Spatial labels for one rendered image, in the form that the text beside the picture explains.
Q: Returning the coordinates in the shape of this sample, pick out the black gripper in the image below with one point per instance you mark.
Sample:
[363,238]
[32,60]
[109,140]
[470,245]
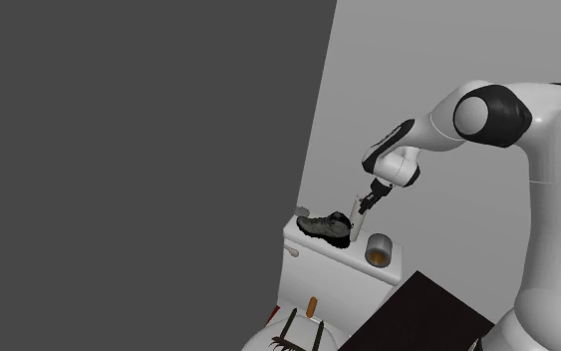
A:
[376,190]

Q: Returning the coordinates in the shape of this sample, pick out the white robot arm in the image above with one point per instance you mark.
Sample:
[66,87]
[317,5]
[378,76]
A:
[557,160]

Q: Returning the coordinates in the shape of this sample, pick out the white slim bottle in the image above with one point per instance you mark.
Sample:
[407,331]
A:
[356,224]

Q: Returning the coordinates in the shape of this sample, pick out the grey cup with orange inside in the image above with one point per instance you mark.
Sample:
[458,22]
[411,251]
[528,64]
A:
[378,249]

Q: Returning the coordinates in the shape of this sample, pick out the grey hiking shoe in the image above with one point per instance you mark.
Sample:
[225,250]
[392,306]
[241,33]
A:
[326,227]

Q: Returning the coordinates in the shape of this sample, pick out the small grey flat object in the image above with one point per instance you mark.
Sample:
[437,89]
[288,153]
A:
[302,211]

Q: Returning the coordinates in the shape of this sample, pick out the white toilet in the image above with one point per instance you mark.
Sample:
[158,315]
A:
[328,277]

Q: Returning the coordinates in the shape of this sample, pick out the orange oblong object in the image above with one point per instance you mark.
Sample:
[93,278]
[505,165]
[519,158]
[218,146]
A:
[311,307]

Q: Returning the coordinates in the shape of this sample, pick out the dark robot stand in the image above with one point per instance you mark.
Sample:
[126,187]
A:
[421,316]

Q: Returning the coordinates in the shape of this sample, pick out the black stick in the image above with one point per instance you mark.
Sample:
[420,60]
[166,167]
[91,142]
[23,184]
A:
[288,324]
[318,335]

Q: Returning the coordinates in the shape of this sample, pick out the black bristly object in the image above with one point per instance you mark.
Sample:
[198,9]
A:
[285,345]

